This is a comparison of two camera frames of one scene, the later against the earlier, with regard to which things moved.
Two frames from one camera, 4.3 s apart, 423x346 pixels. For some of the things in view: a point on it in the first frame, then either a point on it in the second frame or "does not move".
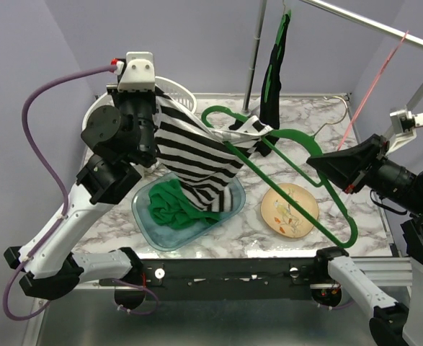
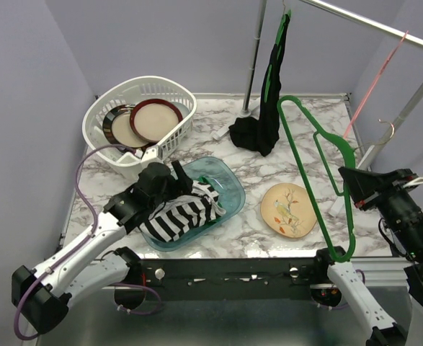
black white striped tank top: [203, 157] → [174, 217]
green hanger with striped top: [280, 187] → [346, 193]
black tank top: [269, 115] does not move
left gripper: [119, 96] → [182, 187]
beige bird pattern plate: [282, 217] does not move
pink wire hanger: [372, 87] does not move
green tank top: [169, 207] → [202, 179]
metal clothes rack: [360, 21] does not move
